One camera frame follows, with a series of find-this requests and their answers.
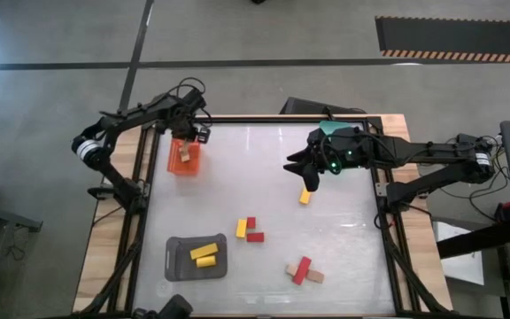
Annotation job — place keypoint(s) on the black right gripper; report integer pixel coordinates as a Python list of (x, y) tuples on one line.
[(348, 146)]

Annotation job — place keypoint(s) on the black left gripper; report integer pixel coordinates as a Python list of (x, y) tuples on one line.
[(183, 125)]

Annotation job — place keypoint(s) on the wooden rectangular block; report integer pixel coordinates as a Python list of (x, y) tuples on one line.
[(185, 156)]

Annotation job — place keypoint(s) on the short yellow rectangular block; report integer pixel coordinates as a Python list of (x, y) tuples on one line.
[(304, 198)]

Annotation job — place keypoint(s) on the red square block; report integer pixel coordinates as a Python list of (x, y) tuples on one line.
[(251, 222)]

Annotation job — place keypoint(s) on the red wedge block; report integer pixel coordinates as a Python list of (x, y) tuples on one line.
[(255, 237)]

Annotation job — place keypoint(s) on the yellow arch block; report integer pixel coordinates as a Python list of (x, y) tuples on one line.
[(241, 228)]

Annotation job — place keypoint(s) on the wooden cube block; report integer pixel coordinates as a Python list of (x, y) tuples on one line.
[(291, 269)]

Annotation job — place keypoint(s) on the long red rectangular block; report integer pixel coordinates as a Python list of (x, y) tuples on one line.
[(302, 270)]

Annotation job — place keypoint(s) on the long yellow rectangular block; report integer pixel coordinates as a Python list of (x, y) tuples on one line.
[(204, 251)]

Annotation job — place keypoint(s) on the yellow cylinder block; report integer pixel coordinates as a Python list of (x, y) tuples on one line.
[(206, 262)]

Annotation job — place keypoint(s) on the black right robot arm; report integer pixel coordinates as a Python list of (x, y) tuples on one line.
[(414, 153)]

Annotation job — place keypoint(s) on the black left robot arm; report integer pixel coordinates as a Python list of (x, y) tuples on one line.
[(131, 116)]

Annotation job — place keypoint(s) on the orange plastic bin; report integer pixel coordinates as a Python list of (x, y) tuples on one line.
[(175, 166)]

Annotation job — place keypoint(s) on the teal plastic bin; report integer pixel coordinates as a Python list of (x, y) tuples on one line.
[(332, 127)]

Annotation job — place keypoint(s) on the black flat box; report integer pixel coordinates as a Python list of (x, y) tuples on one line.
[(303, 106)]

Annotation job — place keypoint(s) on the small rounded wooden block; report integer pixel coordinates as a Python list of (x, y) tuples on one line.
[(316, 277)]

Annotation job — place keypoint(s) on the gray translucent plastic bin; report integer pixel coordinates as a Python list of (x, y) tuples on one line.
[(180, 270)]

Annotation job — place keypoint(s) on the black rounded object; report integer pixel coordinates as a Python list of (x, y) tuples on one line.
[(175, 308)]

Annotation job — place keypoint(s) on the black support beam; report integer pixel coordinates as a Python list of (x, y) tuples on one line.
[(472, 241)]

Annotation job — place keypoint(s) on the white paper sheet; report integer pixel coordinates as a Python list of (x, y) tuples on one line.
[(463, 270)]

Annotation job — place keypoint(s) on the black hazard-striped floor mat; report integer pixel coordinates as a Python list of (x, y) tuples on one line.
[(458, 37)]

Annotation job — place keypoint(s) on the black table frame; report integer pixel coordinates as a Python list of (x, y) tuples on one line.
[(259, 119)]

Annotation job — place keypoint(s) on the gray metal bracket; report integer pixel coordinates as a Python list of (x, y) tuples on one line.
[(381, 189)]

